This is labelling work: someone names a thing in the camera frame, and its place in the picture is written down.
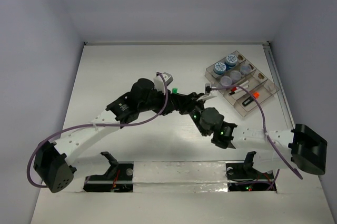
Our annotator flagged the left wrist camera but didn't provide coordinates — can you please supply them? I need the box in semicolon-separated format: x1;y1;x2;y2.
153;72;173;92

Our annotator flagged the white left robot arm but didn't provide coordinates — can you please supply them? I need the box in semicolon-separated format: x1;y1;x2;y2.
26;73;173;193

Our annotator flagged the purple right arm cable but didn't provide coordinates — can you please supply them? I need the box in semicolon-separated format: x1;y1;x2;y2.
204;83;303;191

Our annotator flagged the clear plastic organizer tray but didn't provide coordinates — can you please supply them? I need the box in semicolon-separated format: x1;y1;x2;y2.
205;51;279;116

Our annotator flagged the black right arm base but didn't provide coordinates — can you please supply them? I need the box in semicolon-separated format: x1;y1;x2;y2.
225;151;277;192

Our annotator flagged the clear jar of clips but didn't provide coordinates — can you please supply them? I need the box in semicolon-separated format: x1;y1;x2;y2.
240;64;252;76
220;76;232;87
230;70;242;83

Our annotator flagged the blue cleaning gel jar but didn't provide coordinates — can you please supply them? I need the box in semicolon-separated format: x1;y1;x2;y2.
212;62;226;78
224;54;237;71

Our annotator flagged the orange highlighter black body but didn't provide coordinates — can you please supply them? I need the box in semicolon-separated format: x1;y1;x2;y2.
242;93;257;107

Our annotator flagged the red capped white marker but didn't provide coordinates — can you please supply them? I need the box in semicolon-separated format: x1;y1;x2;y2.
231;80;249;93

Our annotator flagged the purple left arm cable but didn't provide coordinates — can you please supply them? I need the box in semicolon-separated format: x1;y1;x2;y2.
26;72;169;188

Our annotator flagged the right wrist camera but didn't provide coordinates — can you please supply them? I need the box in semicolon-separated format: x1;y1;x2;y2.
197;83;217;102

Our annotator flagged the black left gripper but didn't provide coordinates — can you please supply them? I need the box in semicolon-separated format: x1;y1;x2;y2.
137;84;172;114

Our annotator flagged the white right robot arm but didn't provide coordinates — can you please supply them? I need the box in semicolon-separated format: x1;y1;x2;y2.
177;93;328;178

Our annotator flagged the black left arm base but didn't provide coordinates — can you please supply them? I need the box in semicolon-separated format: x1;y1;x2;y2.
83;151;134;193

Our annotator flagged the orange highlighter cap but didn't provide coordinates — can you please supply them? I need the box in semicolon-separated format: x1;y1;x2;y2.
253;92;260;99

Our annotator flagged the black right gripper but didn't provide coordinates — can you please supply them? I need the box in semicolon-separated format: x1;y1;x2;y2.
170;94;207;138

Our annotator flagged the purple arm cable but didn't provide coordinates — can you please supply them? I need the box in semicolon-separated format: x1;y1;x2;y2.
204;83;303;191
26;72;169;188

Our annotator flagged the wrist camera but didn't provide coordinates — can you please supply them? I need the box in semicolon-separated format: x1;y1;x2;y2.
197;83;217;102
153;72;173;92

